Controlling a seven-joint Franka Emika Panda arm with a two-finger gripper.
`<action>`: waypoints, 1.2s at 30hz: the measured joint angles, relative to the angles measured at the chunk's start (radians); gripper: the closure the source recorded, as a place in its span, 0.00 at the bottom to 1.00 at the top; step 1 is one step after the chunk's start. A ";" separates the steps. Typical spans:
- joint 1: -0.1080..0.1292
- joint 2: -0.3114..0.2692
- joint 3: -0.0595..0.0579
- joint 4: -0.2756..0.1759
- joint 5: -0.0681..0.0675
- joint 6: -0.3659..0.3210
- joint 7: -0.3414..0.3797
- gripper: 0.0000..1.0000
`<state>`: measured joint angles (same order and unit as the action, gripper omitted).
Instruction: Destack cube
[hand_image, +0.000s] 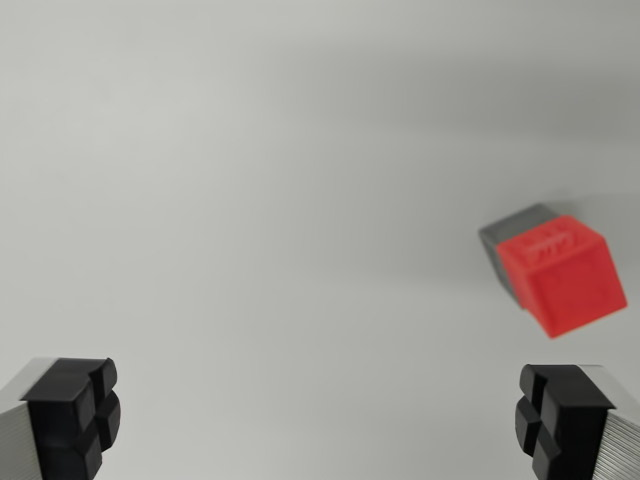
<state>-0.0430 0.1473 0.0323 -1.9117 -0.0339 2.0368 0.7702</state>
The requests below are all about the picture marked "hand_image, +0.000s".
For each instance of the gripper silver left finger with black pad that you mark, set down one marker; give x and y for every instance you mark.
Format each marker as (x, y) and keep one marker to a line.
(55, 425)

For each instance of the grey rubber cube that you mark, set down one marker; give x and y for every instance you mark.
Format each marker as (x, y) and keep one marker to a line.
(510, 231)

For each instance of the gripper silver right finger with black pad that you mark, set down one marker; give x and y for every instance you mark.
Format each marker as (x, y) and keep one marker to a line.
(575, 425)

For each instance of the red infantino rubber cube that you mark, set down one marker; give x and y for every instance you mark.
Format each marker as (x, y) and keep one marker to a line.
(570, 280)

